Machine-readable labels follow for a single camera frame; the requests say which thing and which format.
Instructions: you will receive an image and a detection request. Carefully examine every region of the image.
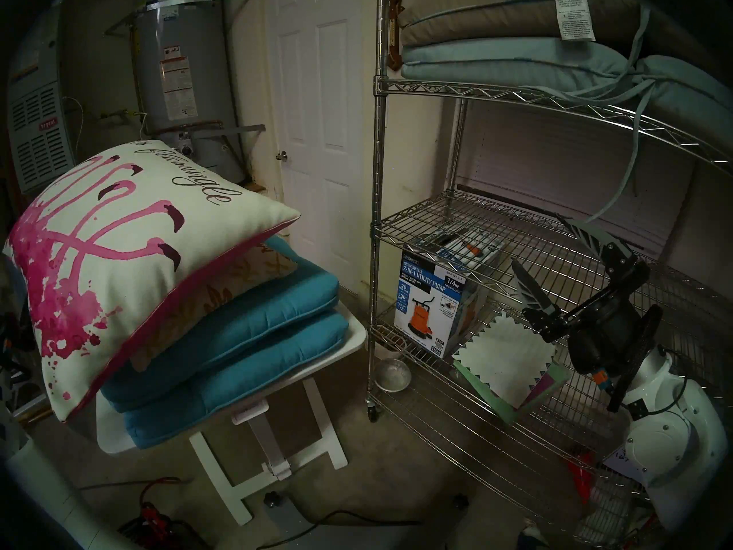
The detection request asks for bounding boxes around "pale blue bench cushion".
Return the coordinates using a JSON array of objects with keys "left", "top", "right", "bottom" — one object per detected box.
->
[{"left": 401, "top": 38, "right": 733, "bottom": 226}]

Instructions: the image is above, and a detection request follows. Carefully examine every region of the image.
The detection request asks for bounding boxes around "metal bowl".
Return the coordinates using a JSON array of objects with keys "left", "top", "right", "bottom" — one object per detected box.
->
[{"left": 374, "top": 358, "right": 413, "bottom": 393}]

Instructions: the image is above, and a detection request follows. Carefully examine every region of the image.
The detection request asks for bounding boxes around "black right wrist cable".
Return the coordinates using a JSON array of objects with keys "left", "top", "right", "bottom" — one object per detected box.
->
[{"left": 630, "top": 348, "right": 688, "bottom": 421}]

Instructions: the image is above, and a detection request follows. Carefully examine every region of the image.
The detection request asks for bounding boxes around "chrome wire shelving rack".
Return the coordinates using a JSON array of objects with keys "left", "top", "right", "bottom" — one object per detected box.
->
[{"left": 366, "top": 0, "right": 733, "bottom": 550}]

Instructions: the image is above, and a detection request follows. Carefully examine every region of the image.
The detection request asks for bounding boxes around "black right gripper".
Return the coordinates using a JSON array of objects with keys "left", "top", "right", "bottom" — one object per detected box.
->
[{"left": 511, "top": 214, "right": 651, "bottom": 390}]

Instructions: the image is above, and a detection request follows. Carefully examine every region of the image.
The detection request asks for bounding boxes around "grey water heater tank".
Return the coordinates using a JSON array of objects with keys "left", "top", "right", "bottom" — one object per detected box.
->
[{"left": 129, "top": 0, "right": 255, "bottom": 186}]

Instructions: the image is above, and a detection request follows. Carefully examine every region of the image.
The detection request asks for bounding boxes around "red plastic object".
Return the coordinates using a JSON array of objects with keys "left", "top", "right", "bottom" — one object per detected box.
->
[{"left": 570, "top": 451, "right": 596, "bottom": 505}]

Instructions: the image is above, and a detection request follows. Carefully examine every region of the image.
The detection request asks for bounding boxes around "white box with black print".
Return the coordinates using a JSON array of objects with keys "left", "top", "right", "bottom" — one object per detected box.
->
[{"left": 602, "top": 445, "right": 648, "bottom": 482}]

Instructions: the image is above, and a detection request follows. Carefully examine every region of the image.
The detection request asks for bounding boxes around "grey furnace unit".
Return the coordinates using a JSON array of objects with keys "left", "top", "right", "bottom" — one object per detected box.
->
[{"left": 6, "top": 0, "right": 79, "bottom": 195}]

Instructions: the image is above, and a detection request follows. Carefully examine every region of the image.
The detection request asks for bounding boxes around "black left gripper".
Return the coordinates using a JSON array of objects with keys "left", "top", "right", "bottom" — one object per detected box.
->
[{"left": 0, "top": 308, "right": 35, "bottom": 383}]

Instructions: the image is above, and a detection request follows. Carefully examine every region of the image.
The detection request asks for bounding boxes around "red floor cable bundle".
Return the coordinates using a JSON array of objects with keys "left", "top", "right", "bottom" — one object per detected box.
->
[{"left": 80, "top": 477, "right": 195, "bottom": 550}]

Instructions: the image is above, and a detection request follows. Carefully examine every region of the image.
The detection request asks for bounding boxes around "brown bench cushion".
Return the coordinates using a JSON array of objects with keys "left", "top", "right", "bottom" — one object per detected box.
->
[{"left": 398, "top": 0, "right": 733, "bottom": 68}]

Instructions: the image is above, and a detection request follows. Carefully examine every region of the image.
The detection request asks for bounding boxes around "grey floor plate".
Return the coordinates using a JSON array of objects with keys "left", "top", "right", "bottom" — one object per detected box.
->
[{"left": 269, "top": 493, "right": 321, "bottom": 550}]

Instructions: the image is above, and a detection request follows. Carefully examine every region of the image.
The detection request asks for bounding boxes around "pink splash print cushion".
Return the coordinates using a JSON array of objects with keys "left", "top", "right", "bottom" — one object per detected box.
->
[{"left": 5, "top": 140, "right": 301, "bottom": 423}]

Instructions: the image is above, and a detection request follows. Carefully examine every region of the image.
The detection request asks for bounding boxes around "black braided cable sleeve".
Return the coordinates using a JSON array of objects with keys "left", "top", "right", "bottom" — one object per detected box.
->
[{"left": 607, "top": 304, "right": 664, "bottom": 413}]

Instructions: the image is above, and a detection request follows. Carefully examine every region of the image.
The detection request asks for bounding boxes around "cream floral leaf cushion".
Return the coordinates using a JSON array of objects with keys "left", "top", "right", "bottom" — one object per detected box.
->
[{"left": 131, "top": 243, "right": 299, "bottom": 373}]

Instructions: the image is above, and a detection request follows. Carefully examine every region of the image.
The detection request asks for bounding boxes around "utility pump cardboard box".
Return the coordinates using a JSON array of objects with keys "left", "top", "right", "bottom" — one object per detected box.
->
[{"left": 394, "top": 227, "right": 505, "bottom": 359}]

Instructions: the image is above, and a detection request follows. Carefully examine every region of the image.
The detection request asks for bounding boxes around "metal step ladder frame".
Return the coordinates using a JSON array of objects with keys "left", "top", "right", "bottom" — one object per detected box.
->
[{"left": 0, "top": 360, "right": 52, "bottom": 423}]

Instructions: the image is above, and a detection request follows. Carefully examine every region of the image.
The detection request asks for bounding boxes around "teal tufted seat cushion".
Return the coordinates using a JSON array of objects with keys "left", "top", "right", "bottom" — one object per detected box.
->
[
  {"left": 102, "top": 235, "right": 341, "bottom": 413},
  {"left": 123, "top": 311, "right": 350, "bottom": 450}
]

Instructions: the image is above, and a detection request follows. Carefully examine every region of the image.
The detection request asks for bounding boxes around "purple paper sheet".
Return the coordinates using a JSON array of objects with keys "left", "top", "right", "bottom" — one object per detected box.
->
[{"left": 518, "top": 371, "right": 557, "bottom": 409}]

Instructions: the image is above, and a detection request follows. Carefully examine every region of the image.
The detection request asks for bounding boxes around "black floor cable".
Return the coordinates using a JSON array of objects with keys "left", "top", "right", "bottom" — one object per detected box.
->
[{"left": 255, "top": 512, "right": 424, "bottom": 550}]

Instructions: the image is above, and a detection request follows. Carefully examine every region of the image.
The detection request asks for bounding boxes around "white overbed table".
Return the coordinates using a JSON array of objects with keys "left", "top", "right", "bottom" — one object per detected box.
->
[{"left": 94, "top": 300, "right": 367, "bottom": 527}]

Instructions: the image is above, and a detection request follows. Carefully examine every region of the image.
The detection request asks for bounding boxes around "white panel door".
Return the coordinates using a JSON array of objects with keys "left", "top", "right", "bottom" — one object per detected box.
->
[{"left": 266, "top": 0, "right": 381, "bottom": 303}]

